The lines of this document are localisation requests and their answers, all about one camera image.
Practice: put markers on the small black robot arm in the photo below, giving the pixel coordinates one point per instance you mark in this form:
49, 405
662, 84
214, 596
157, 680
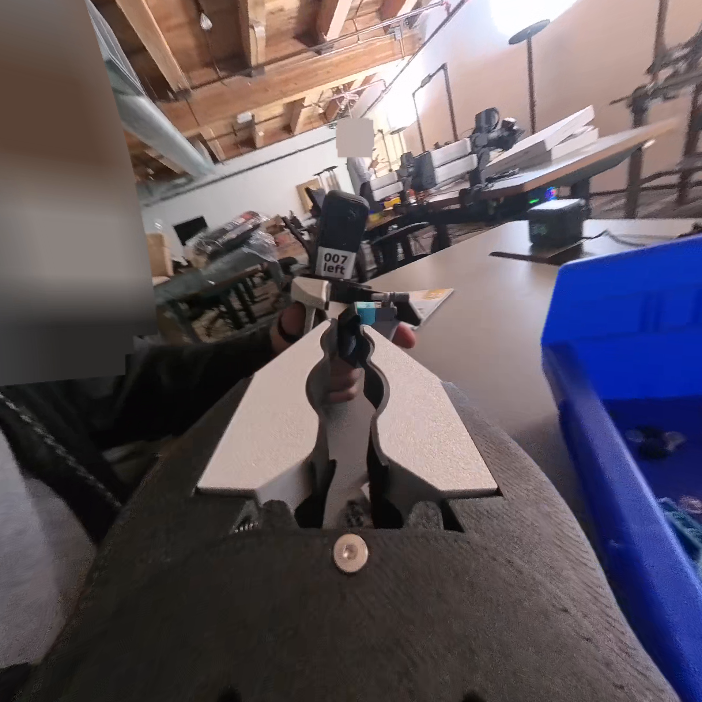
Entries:
488, 142

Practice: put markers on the pile of mixed toy bricks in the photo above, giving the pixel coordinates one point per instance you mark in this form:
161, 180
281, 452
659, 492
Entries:
655, 444

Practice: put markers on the black cube device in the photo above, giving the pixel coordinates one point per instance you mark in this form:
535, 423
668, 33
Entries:
556, 222

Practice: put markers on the person's grey sweater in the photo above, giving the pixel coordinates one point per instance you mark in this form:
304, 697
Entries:
33, 548

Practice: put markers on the computer with coloured fans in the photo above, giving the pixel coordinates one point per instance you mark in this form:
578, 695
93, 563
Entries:
543, 194

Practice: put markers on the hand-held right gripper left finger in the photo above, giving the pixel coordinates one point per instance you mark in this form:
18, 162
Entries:
263, 433

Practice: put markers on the grey desk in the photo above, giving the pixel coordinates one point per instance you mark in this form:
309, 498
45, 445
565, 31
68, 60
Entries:
493, 340

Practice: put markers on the white flat box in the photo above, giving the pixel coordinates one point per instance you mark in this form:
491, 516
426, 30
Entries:
559, 148
548, 129

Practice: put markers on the black floor lamp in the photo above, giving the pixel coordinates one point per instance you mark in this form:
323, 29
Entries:
529, 71

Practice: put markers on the person's left forearm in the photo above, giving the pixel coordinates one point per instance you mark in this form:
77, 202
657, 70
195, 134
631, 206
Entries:
208, 373

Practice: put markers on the black office chair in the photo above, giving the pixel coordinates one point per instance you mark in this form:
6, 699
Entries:
395, 241

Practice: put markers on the cluttered background table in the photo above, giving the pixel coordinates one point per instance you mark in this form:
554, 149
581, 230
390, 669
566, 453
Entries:
219, 263

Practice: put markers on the silver ventilation duct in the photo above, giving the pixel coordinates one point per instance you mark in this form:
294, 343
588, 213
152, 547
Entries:
159, 126

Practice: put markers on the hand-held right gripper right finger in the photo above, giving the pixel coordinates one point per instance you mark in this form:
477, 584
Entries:
439, 439

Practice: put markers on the black flat plate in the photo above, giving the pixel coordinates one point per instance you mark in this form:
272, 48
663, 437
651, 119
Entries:
535, 254

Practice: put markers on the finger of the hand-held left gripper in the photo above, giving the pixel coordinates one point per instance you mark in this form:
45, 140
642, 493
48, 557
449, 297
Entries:
310, 293
403, 313

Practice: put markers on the small toy brick assembly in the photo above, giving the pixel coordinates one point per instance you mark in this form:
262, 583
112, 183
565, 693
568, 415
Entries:
356, 329

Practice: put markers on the white and yellow card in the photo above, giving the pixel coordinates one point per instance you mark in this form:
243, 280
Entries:
433, 299

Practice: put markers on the metal equipment rack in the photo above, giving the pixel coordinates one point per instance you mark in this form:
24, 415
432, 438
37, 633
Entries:
663, 82

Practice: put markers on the large blue plastic bin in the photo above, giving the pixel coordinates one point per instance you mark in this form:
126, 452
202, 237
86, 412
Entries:
630, 340

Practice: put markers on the person's left hand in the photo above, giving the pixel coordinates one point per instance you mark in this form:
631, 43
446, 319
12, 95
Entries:
343, 384

